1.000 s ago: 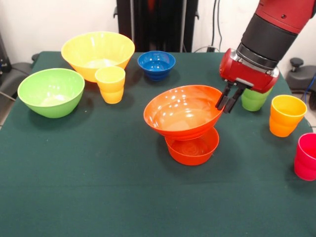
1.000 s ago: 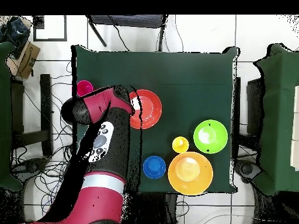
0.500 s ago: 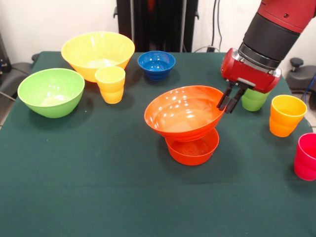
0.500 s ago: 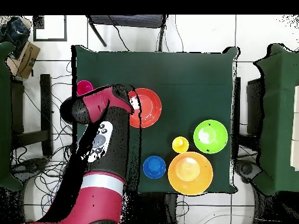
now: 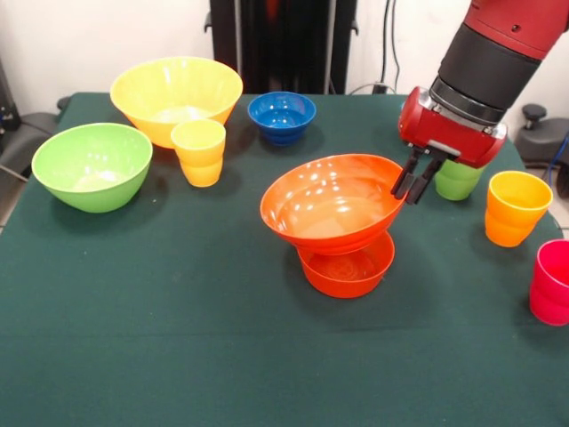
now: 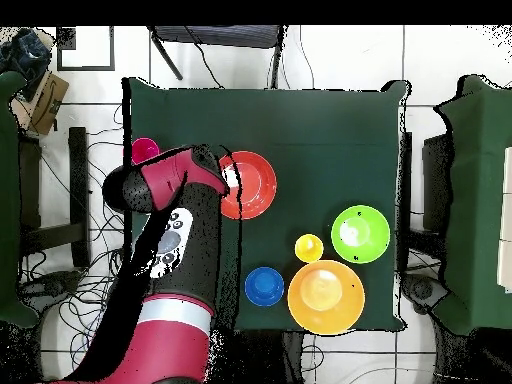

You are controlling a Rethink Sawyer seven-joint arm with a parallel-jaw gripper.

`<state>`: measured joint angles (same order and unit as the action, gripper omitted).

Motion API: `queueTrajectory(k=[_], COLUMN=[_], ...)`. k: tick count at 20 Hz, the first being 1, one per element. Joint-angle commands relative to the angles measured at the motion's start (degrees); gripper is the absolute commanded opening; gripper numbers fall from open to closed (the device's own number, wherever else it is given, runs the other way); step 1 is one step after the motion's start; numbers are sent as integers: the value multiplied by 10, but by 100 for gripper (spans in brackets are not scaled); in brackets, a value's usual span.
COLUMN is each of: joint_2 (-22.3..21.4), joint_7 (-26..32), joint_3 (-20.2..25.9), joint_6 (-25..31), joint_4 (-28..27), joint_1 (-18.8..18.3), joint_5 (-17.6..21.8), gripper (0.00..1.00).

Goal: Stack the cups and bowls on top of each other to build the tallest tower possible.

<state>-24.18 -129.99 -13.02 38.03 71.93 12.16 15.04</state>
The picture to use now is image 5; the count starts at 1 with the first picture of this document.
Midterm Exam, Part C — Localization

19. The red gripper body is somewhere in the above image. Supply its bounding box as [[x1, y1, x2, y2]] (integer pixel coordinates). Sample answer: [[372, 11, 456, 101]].
[[397, 85, 509, 169]]

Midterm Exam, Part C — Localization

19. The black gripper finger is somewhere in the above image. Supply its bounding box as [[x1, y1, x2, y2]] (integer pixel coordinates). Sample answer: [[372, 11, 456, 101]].
[[405, 156, 445, 205], [390, 147, 422, 199]]

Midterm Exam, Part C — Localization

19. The large shallow orange bowl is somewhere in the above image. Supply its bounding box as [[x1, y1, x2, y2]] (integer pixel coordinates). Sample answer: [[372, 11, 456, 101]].
[[260, 153, 409, 256]]

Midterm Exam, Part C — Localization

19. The small orange bowl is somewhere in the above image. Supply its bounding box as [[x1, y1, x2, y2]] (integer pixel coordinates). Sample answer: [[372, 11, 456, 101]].
[[295, 230, 397, 300]]

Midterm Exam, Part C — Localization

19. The green cup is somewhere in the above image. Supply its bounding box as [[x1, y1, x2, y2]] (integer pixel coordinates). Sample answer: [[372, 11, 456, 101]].
[[434, 159, 486, 202]]

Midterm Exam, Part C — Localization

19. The orange cup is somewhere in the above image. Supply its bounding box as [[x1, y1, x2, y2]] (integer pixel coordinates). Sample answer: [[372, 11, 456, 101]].
[[484, 170, 554, 248]]

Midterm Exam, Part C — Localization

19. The grey base foot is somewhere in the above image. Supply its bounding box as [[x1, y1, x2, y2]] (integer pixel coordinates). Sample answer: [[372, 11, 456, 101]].
[[0, 96, 73, 180], [514, 103, 569, 169]]

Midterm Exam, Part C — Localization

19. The dark blue bowl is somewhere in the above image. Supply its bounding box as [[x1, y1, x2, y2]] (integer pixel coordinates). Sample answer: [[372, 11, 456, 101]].
[[246, 91, 317, 147]]

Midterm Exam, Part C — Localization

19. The pink cup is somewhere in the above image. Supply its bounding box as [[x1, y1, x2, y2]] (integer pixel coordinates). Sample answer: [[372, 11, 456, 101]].
[[528, 238, 569, 327]]

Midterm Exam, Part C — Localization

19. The yellow cup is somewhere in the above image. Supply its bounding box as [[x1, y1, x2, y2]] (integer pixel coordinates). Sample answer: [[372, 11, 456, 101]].
[[170, 118, 227, 188]]

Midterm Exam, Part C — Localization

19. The dark green tablecloth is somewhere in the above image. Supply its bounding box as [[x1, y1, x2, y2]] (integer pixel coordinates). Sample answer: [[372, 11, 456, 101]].
[[0, 92, 569, 427]]

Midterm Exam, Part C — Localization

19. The large yellow bowl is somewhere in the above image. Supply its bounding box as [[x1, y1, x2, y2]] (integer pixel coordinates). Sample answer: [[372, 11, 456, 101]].
[[109, 56, 244, 149]]

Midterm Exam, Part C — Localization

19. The green bowl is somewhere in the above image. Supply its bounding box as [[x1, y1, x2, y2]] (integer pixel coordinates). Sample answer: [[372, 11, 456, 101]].
[[31, 122, 154, 214]]

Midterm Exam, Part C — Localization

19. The blue cable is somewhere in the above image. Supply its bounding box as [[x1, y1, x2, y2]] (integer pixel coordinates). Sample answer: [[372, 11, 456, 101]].
[[547, 133, 569, 183]]

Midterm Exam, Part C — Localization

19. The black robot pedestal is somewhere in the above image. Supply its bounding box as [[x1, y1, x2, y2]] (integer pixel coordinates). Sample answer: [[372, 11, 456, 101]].
[[208, 0, 361, 95]]

